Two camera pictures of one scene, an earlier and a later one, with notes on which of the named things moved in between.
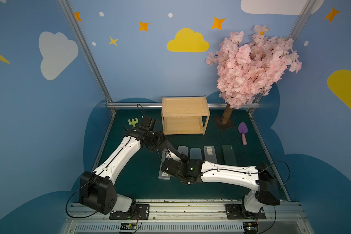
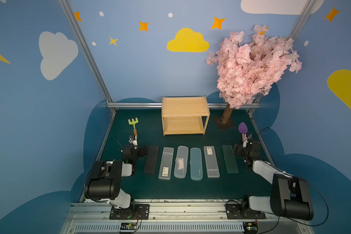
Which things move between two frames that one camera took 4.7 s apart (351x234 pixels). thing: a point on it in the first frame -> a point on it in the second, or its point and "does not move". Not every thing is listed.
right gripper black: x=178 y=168 -> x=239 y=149
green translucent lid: x=228 y=155 does not move
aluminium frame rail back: x=158 y=105 does not move
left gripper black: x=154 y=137 -> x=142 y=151
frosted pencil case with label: x=163 y=175 does not move
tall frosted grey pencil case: x=210 y=154 does not move
